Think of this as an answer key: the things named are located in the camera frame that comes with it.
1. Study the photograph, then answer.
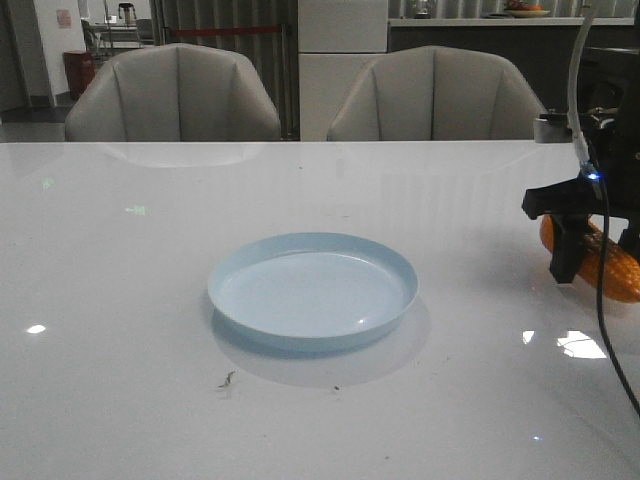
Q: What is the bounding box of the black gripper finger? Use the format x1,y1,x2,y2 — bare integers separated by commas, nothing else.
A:
549,214,590,284
618,220,640,251

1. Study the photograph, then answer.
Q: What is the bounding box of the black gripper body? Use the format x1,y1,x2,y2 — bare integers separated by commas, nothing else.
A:
522,51,639,219

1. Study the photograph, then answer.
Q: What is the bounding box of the orange toy corn cob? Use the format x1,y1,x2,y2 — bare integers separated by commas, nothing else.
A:
539,214,640,304

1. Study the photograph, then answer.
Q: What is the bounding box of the light blue round plate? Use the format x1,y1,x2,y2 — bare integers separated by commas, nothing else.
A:
208,232,419,352

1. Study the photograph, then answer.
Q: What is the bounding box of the dark grey counter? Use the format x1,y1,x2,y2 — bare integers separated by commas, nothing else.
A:
388,18,639,112

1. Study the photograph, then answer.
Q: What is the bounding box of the fruit bowl on counter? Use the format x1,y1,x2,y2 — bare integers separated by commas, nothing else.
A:
504,0,550,18

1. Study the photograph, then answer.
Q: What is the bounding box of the right grey upholstered chair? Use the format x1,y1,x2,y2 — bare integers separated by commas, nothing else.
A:
327,46,545,141

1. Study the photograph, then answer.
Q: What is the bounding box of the grey upholstered chair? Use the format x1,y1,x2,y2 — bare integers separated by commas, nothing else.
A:
64,43,281,142
327,46,545,141

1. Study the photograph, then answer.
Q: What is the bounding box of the white cabinet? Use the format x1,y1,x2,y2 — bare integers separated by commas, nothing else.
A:
298,1,389,141

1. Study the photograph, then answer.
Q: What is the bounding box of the red barrier belt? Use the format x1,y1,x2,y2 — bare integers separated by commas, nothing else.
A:
166,24,282,37

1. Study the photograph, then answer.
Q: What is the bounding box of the left grey upholstered chair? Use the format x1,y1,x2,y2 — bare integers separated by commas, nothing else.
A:
64,43,281,142

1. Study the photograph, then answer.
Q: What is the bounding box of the red trash bin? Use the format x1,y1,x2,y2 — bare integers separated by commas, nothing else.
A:
63,50,95,100

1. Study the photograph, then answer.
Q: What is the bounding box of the black cable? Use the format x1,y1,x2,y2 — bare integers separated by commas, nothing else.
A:
584,139,640,419

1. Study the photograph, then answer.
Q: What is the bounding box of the white cable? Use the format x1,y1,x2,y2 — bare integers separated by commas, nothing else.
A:
567,4,599,174

